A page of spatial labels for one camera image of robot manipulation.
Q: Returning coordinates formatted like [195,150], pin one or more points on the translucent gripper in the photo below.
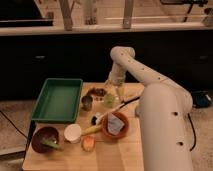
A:
[115,87]

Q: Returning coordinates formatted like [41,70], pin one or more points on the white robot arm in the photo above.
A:
[162,106]

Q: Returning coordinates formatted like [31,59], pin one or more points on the green plastic cup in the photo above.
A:
[109,100]

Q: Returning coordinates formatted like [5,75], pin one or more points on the black and white brush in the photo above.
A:
[96,119]

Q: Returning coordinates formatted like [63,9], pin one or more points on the white plastic cup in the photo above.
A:
[72,133]

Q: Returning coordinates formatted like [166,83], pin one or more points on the dark grape bunch toy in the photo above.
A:
[97,93]

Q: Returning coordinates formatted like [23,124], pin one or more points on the grey cloth piece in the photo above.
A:
[114,124]

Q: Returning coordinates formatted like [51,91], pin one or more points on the orange terracotta bowl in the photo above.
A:
[124,130]

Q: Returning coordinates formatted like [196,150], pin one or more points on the yellow banana toy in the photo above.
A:
[91,130]

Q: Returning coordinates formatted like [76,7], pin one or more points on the green plastic tray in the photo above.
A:
[58,101]

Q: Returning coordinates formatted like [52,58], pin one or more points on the blue device on floor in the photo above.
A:
[201,99]

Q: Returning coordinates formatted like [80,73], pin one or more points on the dark red bowl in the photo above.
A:
[50,133]

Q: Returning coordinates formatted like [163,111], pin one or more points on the green vegetable toy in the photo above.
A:
[50,143]

